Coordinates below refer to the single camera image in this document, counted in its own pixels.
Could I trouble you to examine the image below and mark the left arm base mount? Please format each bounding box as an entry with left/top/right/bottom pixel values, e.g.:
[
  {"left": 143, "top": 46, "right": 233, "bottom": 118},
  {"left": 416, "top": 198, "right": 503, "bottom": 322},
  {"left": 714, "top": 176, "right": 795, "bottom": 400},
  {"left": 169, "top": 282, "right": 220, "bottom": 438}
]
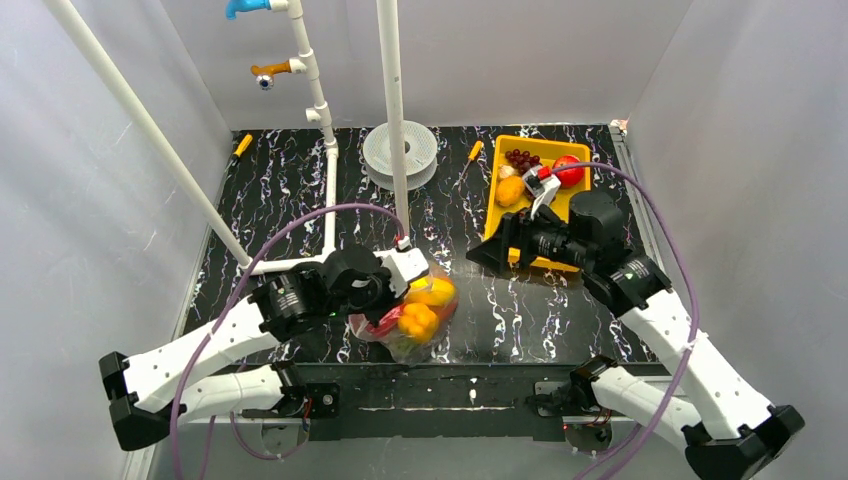
[{"left": 269, "top": 383, "right": 341, "bottom": 419}]

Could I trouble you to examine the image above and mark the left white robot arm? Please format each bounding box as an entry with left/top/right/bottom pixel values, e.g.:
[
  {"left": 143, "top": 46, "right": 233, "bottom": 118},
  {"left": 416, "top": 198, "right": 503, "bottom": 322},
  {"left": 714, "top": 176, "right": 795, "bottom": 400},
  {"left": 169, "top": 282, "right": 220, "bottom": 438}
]
[{"left": 98, "top": 244, "right": 429, "bottom": 452}]

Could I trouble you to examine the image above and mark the red toy apple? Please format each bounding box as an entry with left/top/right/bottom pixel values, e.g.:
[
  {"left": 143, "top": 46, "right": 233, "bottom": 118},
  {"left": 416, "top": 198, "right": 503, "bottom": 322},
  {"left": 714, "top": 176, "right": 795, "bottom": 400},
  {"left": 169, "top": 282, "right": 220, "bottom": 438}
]
[{"left": 552, "top": 155, "right": 586, "bottom": 190}]

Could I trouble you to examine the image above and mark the orange toy fruit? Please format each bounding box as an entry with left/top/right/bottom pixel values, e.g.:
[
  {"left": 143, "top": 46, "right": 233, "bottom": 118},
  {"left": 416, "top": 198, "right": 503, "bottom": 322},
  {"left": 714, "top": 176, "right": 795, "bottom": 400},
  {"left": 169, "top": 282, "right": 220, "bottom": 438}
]
[{"left": 495, "top": 175, "right": 526, "bottom": 208}]

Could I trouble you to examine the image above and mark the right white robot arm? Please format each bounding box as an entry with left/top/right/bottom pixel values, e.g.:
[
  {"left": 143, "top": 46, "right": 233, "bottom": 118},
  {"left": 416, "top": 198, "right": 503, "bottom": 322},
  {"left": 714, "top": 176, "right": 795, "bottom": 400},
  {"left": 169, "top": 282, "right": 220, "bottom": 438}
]
[{"left": 466, "top": 191, "right": 805, "bottom": 479}]

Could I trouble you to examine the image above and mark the diagonal white pipe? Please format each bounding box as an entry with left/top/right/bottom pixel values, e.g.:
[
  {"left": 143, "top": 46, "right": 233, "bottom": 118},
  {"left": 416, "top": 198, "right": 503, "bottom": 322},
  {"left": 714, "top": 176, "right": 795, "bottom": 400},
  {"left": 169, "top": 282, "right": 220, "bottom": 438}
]
[{"left": 44, "top": 1, "right": 252, "bottom": 269}]

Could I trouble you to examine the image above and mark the yellow bell pepper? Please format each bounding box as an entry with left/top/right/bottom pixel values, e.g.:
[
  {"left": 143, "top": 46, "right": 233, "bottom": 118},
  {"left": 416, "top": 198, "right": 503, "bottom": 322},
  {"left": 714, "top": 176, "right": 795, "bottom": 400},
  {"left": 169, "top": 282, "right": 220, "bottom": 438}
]
[{"left": 397, "top": 303, "right": 440, "bottom": 344}]

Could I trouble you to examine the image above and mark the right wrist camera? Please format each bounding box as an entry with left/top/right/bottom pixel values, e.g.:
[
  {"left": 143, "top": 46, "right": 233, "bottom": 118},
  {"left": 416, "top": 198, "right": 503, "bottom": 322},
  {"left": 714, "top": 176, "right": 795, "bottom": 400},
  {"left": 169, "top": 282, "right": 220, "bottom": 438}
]
[{"left": 521, "top": 165, "right": 561, "bottom": 219}]

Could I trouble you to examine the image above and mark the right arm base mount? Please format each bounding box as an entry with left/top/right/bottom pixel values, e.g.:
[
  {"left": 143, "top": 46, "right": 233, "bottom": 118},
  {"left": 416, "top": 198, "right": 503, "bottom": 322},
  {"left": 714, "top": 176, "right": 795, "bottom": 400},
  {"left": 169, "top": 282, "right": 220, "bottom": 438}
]
[{"left": 524, "top": 355, "right": 618, "bottom": 450}]

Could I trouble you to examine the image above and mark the yellow handled screwdriver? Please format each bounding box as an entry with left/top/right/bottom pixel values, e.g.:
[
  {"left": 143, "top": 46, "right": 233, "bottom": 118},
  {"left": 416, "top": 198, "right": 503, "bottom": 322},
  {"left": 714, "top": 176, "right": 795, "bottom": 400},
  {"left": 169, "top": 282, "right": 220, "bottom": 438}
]
[
  {"left": 454, "top": 140, "right": 483, "bottom": 187},
  {"left": 229, "top": 133, "right": 254, "bottom": 164}
]

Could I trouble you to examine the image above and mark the white garlic bulb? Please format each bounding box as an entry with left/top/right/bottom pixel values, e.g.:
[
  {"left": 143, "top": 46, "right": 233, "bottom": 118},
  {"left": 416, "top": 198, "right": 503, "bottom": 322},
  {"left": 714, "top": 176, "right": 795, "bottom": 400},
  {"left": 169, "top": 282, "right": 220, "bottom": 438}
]
[{"left": 497, "top": 164, "right": 519, "bottom": 181}]

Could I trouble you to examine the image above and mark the yellow plastic bin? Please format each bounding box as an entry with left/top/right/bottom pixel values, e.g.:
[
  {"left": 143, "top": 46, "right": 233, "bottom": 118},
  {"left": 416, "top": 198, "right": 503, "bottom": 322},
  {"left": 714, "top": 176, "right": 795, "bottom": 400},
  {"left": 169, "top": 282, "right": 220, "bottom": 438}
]
[{"left": 483, "top": 134, "right": 592, "bottom": 273}]

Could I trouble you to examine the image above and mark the dark grape bunch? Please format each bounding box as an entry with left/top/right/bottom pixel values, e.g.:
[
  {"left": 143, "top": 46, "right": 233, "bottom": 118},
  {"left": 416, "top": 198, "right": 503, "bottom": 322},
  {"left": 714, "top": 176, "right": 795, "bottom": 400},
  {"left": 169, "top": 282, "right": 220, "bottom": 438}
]
[{"left": 505, "top": 149, "right": 541, "bottom": 175}]

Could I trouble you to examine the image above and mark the red bell pepper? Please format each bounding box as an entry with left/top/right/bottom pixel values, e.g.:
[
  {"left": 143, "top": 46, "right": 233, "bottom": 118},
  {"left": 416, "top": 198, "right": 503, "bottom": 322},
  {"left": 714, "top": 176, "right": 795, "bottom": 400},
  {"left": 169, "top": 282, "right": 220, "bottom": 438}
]
[{"left": 366, "top": 304, "right": 457, "bottom": 338}]

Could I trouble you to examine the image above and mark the white pvc pipe frame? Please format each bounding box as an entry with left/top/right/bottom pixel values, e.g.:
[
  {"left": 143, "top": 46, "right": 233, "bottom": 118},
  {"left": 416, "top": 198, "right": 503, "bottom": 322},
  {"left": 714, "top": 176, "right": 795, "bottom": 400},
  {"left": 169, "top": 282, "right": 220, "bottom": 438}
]
[{"left": 271, "top": 1, "right": 410, "bottom": 261}]

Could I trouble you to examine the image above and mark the clear zip top bag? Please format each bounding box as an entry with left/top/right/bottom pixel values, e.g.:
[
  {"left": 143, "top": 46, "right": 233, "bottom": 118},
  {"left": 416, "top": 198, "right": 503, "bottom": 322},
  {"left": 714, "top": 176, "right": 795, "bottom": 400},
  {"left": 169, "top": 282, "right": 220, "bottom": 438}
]
[{"left": 347, "top": 261, "right": 459, "bottom": 365}]

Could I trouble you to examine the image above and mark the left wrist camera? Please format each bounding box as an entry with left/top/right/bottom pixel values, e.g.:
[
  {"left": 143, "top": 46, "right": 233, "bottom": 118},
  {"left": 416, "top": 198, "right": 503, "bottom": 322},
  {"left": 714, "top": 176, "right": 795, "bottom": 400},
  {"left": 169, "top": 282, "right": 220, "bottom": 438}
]
[{"left": 376, "top": 236, "right": 429, "bottom": 298}]

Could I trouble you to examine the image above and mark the aluminium rail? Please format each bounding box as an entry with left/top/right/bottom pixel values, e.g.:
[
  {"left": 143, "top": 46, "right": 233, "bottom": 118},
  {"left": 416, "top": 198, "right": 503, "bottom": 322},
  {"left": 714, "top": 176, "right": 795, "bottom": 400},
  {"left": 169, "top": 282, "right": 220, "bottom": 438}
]
[{"left": 117, "top": 416, "right": 274, "bottom": 479}]

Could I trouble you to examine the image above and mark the blue tap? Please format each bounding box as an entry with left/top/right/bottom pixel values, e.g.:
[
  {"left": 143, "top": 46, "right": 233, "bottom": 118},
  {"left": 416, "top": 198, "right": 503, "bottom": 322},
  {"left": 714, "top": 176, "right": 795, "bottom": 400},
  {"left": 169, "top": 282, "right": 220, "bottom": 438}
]
[{"left": 225, "top": 0, "right": 272, "bottom": 20}]

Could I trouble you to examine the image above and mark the yellow handled screwdriver left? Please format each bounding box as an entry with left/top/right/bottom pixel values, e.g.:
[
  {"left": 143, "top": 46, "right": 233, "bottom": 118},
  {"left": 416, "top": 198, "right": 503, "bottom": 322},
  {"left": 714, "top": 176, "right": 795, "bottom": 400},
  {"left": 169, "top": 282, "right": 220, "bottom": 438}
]
[{"left": 229, "top": 133, "right": 254, "bottom": 164}]

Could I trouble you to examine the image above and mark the orange tap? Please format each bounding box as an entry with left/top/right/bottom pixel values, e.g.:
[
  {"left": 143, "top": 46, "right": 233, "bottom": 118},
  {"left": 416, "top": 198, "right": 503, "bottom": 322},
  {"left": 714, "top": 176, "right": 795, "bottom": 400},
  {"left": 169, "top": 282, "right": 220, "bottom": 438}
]
[{"left": 250, "top": 61, "right": 291, "bottom": 91}]

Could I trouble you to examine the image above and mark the white filament spool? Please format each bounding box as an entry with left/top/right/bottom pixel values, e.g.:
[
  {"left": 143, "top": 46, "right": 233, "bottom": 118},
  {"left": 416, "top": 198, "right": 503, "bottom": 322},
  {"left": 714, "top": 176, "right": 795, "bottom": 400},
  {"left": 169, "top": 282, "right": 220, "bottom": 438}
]
[{"left": 362, "top": 120, "right": 439, "bottom": 192}]

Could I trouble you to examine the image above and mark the yellow toy mango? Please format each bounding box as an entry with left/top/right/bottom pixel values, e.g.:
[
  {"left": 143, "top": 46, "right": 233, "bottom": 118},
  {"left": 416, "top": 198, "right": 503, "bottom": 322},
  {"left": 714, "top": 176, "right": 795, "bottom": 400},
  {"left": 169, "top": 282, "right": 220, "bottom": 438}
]
[{"left": 404, "top": 276, "right": 456, "bottom": 308}]

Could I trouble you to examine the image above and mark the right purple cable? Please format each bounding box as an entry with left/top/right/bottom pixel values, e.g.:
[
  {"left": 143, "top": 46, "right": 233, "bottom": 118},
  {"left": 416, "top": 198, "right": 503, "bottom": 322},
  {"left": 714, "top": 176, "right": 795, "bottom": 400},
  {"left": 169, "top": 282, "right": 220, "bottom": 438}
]
[{"left": 539, "top": 161, "right": 702, "bottom": 480}]

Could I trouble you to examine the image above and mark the yellow handled screwdriver centre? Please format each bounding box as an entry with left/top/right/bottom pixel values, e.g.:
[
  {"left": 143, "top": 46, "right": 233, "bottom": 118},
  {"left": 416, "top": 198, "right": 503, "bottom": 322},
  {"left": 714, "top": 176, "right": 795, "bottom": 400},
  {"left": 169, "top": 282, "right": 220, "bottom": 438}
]
[{"left": 454, "top": 140, "right": 483, "bottom": 187}]

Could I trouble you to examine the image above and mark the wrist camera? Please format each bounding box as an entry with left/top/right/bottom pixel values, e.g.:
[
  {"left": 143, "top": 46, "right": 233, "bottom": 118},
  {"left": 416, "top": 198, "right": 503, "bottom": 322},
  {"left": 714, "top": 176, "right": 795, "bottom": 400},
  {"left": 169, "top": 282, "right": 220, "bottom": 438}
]
[
  {"left": 521, "top": 165, "right": 561, "bottom": 219},
  {"left": 376, "top": 236, "right": 429, "bottom": 298}
]

